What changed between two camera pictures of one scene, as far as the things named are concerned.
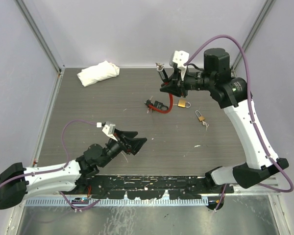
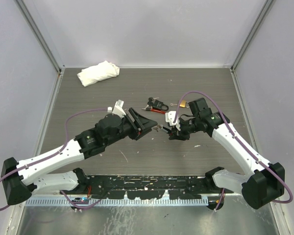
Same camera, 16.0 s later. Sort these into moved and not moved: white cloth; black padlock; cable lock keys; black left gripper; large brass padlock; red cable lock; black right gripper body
Moved: black left gripper; black right gripper body; cable lock keys; red cable lock
Not moved: black padlock; large brass padlock; white cloth
